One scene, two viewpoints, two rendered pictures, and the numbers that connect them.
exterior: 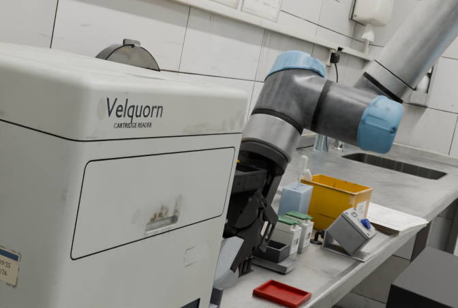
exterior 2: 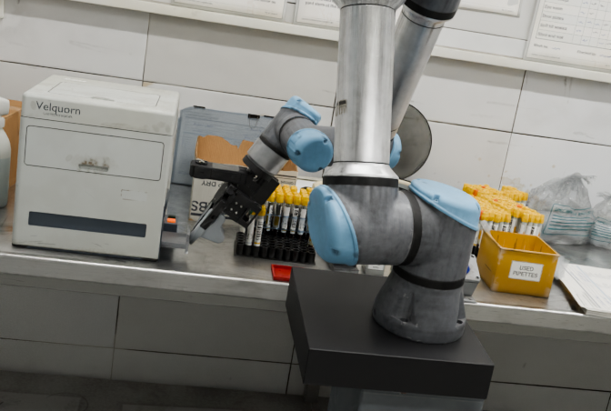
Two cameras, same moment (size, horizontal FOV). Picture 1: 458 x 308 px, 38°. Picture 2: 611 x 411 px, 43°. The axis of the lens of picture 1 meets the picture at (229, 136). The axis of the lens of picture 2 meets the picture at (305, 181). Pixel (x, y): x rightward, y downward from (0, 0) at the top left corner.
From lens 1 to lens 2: 1.37 m
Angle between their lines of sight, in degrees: 55
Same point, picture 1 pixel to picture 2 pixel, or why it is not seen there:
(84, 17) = not seen: hidden behind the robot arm
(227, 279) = (200, 232)
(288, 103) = (269, 131)
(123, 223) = (59, 158)
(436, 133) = not seen: outside the picture
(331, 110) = (282, 136)
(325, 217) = (486, 267)
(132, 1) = (432, 65)
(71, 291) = (27, 178)
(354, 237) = not seen: hidden behind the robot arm
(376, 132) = (291, 153)
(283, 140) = (257, 154)
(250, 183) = (220, 175)
